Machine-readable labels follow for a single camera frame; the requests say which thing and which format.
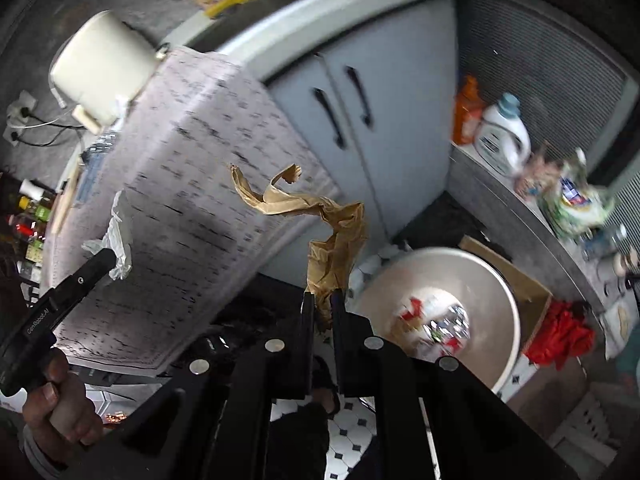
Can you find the square wooden board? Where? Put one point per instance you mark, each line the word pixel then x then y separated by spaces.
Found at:
pixel 65 200

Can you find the grey cabinet doors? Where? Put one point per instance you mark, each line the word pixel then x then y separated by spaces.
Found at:
pixel 400 110

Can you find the clear plastic bottle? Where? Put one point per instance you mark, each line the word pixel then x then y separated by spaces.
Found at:
pixel 605 240

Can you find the white crumpled bag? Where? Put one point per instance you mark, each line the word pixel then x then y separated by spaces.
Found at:
pixel 387 252

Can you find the person's leg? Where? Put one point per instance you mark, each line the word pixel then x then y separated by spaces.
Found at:
pixel 297 440

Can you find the row of condiment bottles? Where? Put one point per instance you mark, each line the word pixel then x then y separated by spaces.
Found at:
pixel 30 205

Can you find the cardboard box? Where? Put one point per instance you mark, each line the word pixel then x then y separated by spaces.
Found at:
pixel 530 285

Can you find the grey wall socket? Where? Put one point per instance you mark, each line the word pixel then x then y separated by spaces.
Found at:
pixel 12 137
pixel 23 105

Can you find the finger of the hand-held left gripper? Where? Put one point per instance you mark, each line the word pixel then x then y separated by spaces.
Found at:
pixel 95 265

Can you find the white round bin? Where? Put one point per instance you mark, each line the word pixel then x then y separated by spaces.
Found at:
pixel 450 270

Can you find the white basket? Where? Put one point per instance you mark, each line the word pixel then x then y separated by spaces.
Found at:
pixel 590 422

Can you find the brown paper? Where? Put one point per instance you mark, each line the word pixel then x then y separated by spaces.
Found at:
pixel 340 240

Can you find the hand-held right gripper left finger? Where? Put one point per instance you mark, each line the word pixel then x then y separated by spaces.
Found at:
pixel 306 320

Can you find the person's left hand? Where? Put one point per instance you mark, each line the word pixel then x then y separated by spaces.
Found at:
pixel 35 402

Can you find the cream air fryer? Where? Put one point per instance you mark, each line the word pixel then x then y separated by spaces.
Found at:
pixel 100 65

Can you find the white laundry detergent bottle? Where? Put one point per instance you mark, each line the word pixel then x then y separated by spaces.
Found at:
pixel 500 135

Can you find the red cloth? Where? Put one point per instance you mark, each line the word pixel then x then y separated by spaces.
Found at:
pixel 560 330

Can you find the small red wrapper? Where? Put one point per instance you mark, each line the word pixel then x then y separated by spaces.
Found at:
pixel 451 345

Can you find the white tissue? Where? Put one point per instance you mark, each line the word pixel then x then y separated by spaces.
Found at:
pixel 122 107

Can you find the pink printed packet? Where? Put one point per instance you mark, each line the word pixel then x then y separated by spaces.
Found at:
pixel 532 175

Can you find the person's left forearm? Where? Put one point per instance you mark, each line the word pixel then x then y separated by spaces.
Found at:
pixel 35 460

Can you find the white paper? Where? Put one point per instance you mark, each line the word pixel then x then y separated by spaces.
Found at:
pixel 117 240

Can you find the green and white bag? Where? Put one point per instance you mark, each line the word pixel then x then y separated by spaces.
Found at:
pixel 575 205

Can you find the orange bottle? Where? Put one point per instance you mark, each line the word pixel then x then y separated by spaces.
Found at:
pixel 467 110

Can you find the dark slipper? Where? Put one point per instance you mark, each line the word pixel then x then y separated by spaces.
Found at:
pixel 325 385

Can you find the white black-patterned tablecloth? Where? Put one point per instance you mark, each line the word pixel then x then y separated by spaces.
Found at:
pixel 200 160

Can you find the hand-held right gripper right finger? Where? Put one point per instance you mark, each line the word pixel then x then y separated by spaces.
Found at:
pixel 341 320

